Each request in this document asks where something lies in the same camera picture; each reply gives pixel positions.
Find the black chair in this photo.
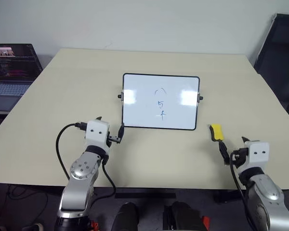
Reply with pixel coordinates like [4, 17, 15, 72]
[253, 13, 289, 121]

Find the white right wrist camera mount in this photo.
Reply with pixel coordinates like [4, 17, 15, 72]
[244, 140, 271, 169]

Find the small black-framed whiteboard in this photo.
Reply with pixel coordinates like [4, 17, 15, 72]
[117, 73, 204, 131]

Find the open laptop computer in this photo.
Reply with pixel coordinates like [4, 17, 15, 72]
[0, 43, 44, 114]

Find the dark rounded shape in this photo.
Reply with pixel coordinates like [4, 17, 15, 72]
[163, 201, 208, 231]
[110, 202, 140, 231]

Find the thin black floor cable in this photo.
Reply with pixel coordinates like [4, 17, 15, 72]
[4, 184, 49, 218]

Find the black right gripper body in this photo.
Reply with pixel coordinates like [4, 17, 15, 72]
[232, 147, 250, 167]

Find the yellow and black eraser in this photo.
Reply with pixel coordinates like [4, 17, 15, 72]
[208, 123, 225, 143]

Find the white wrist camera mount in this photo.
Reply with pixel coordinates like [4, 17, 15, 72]
[84, 119, 111, 148]
[244, 140, 271, 169]

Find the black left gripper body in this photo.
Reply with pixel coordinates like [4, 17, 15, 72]
[107, 131, 122, 147]

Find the grey shoe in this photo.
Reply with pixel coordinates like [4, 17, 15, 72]
[21, 222, 46, 231]

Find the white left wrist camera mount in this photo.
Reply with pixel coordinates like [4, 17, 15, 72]
[84, 119, 111, 148]

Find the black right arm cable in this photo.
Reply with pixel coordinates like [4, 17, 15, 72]
[229, 153, 256, 231]

